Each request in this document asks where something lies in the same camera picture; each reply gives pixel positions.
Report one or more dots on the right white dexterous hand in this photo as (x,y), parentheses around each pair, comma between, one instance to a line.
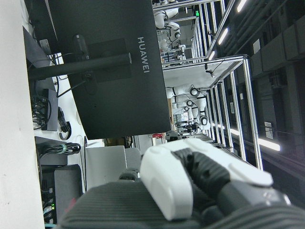
(166,179)

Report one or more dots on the black Huawei monitor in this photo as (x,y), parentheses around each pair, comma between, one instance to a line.
(119,107)

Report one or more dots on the white humanoid robot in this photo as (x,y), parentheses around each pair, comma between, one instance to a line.
(181,91)
(159,17)

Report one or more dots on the black computer case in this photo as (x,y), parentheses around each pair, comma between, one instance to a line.
(68,186)

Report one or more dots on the black docking station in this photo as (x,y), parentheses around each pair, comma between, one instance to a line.
(51,109)

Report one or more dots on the aluminium frame cage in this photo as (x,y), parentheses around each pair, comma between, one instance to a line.
(247,95)

